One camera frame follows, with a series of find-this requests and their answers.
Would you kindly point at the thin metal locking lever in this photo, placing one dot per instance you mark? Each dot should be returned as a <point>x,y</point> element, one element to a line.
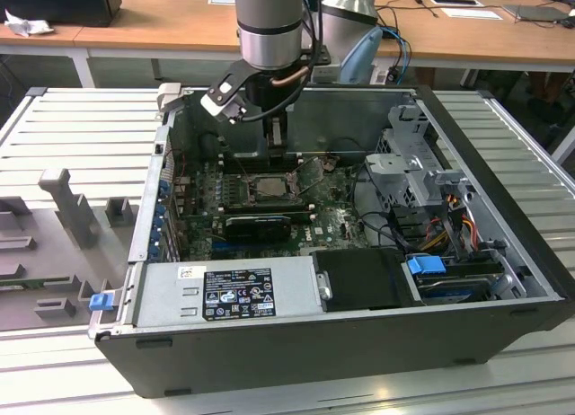
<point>313,188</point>
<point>243,169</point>

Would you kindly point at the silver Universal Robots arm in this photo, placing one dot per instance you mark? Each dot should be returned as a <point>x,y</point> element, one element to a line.
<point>269,29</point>

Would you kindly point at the CPU socket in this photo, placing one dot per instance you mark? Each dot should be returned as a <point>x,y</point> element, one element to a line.
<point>269,189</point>

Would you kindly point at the white paper sheet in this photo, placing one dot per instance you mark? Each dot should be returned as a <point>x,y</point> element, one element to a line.
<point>471,13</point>
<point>222,0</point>

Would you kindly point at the long wooden desk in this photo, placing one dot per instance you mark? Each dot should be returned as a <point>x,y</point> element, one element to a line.
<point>179,29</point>

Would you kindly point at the black graphics card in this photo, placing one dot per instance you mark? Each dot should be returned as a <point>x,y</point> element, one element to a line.
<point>258,228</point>

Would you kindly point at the green motherboard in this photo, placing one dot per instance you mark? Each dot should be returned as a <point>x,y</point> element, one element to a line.
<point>328,226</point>

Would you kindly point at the silver metal drive cage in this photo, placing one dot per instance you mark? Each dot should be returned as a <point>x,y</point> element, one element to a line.
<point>404,172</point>

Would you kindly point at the black plastic air shroud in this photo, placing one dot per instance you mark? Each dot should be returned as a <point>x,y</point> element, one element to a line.
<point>359,280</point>

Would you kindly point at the black box on desk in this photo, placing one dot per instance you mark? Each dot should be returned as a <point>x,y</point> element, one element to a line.
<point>58,2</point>

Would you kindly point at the grey power supply unit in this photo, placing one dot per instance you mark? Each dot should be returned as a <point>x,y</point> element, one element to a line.
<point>170,298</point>

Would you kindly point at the hard disk in blue carrier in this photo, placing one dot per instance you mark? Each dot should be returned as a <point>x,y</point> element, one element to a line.
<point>427,267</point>

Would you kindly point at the crumpled white paper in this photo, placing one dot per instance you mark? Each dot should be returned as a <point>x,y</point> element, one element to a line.
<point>27,26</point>

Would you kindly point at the blue case latch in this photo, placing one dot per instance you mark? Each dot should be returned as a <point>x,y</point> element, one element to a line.
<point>101,302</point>

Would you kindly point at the black open PC case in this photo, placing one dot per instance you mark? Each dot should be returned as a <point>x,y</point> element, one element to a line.
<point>314,352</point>

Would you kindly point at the grey parts rack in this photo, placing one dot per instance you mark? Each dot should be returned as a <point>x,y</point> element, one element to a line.
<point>45,253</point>

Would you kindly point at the dark grey laptop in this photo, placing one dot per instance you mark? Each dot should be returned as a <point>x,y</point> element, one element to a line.
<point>536,13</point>

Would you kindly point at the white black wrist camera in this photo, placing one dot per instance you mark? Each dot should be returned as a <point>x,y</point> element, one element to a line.
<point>222,96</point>

